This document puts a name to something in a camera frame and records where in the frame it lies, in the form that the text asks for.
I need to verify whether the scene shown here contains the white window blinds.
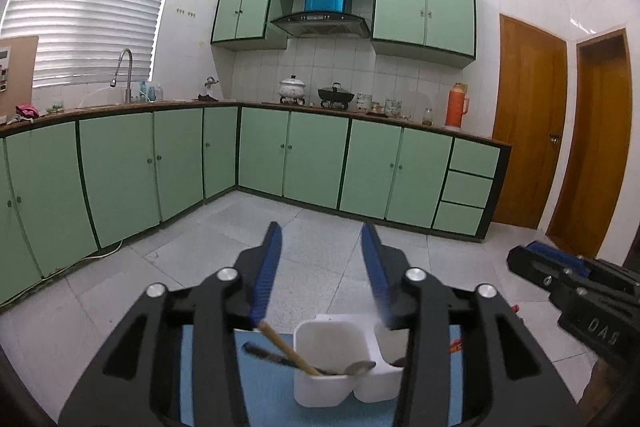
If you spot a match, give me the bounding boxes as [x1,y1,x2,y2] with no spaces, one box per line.
[0,0,186,88]

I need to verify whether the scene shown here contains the white floor cable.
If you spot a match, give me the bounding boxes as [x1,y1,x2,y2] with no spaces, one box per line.
[82,239,123,260]

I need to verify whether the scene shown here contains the green wall cabinets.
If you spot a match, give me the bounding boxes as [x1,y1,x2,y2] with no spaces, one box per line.
[210,0,477,70]

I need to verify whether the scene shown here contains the black chopstick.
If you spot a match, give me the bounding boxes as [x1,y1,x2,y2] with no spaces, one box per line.
[242,342,341,377]

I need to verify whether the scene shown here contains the chrome kitchen faucet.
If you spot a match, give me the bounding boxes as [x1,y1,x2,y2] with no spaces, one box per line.
[110,48,135,104]

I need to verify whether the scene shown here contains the black range hood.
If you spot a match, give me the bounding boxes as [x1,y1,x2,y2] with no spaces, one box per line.
[270,12,372,40]

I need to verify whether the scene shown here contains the white cooking pot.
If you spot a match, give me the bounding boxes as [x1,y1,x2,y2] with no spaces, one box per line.
[278,75,307,104]

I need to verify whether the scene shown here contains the wooden door with handle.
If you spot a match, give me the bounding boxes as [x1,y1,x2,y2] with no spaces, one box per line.
[492,13,568,230]

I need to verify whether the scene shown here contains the black wok with lid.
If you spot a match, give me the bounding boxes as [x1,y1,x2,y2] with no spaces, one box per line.
[317,82,355,108]

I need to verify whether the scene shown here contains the plain wooden chopstick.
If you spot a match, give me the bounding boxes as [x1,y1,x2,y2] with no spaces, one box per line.
[256,320,323,378]

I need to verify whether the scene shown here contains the person's right forearm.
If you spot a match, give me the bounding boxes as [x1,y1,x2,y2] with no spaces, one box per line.
[577,349,618,408]

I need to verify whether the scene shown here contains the green drawer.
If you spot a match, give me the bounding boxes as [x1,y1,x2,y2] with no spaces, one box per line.
[441,170,495,209]
[448,138,501,179]
[432,202,486,238]

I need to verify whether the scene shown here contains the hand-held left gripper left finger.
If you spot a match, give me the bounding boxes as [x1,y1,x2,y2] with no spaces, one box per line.
[59,221,285,427]

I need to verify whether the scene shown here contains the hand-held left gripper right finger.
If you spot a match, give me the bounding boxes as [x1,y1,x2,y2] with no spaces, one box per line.
[360,223,583,427]

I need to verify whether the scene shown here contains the blue table mat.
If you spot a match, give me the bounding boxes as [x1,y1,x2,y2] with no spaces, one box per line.
[179,322,466,427]

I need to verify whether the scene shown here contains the white two-compartment utensil holder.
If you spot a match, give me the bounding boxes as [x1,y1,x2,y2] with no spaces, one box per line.
[292,314,406,408]

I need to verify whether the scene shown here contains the green base cabinets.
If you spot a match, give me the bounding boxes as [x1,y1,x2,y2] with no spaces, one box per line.
[0,99,513,308]

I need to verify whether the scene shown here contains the orange thermos flask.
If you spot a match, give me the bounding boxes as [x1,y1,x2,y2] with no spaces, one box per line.
[444,83,471,129]

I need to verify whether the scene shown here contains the plain wooden door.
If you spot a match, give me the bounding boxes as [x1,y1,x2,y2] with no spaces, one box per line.
[545,28,633,260]

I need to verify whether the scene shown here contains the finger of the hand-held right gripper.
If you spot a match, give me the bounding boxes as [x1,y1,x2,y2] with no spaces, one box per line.
[506,246,567,303]
[529,241,589,270]

